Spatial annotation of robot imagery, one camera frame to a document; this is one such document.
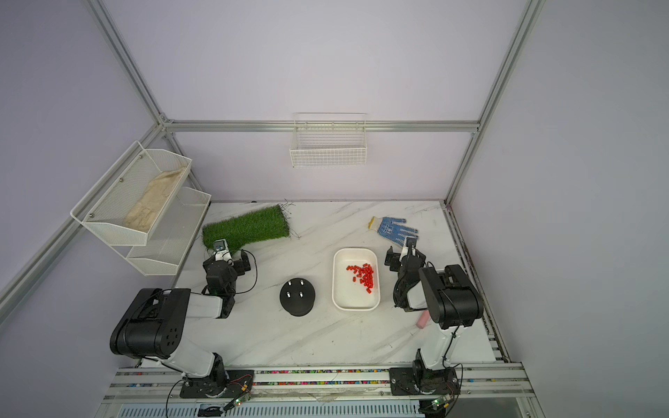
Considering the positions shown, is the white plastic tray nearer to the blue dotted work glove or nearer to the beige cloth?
the blue dotted work glove

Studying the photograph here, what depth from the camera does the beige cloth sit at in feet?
2.45

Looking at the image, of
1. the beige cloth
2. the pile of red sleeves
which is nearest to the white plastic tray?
the pile of red sleeves

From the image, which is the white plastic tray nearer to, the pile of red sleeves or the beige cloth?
the pile of red sleeves

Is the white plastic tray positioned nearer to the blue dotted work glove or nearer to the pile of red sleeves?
the pile of red sleeves

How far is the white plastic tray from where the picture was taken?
91cm

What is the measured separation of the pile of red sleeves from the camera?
37.5 inches

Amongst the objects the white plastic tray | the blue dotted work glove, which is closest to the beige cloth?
the white plastic tray

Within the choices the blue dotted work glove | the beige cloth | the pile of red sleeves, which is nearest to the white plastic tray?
the pile of red sleeves

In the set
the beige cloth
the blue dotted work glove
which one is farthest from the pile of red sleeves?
the beige cloth

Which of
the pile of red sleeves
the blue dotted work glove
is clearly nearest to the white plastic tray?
the pile of red sleeves

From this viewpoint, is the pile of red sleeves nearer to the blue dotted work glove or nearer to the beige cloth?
the blue dotted work glove
